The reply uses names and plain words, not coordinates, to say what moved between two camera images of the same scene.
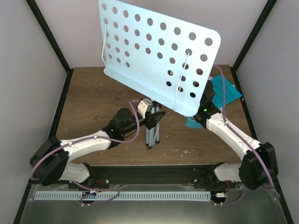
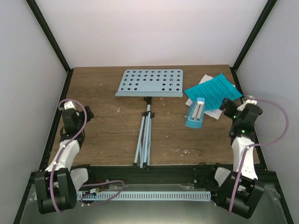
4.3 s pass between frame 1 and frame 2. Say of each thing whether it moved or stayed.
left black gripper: moved
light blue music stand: moved
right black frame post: stayed
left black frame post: stayed
